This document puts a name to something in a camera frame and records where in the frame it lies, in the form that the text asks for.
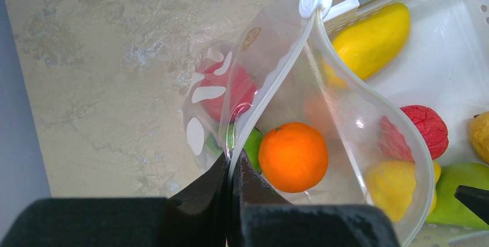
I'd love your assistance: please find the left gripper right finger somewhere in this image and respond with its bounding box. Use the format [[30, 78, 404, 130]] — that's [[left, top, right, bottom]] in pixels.
[[230, 151, 399, 246]]

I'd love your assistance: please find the clear zip top bag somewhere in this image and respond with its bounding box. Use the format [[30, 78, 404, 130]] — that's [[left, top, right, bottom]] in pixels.
[[183, 0, 435, 246]]

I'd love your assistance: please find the green mango toy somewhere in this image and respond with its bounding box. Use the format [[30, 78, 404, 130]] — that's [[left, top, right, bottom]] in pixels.
[[426, 162, 489, 231]]

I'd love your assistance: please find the yellow pear toy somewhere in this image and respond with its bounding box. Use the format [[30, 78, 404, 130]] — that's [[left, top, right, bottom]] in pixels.
[[364, 160, 443, 223]]

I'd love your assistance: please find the orange toy fruit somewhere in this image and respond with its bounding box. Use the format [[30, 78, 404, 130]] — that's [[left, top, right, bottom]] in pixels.
[[258, 122, 329, 193]]

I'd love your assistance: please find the orange-yellow potato toy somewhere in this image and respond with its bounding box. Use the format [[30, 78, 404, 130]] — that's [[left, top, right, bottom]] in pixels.
[[468, 111, 488, 164]]

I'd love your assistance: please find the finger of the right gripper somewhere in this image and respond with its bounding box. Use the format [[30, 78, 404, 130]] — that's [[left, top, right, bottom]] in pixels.
[[454, 185, 488, 224]]

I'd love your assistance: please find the white plastic basket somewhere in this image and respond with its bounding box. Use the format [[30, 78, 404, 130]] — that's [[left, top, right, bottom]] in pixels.
[[322, 0, 489, 247]]

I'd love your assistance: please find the red apple toy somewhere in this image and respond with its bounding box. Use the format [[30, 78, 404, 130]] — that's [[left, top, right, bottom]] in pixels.
[[192, 62, 257, 122]]

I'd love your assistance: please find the red strawberry toy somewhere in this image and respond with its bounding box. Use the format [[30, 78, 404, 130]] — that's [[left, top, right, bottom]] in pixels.
[[379, 105, 449, 162]]

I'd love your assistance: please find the yellow mango toy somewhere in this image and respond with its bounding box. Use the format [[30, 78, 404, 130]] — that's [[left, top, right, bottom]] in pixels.
[[332, 2, 411, 81]]

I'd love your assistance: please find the green striped melon toy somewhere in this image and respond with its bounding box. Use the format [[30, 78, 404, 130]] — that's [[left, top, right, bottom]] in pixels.
[[205, 128, 264, 174]]

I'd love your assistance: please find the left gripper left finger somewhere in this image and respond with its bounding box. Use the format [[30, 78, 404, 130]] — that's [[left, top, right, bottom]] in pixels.
[[1, 156, 229, 246]]

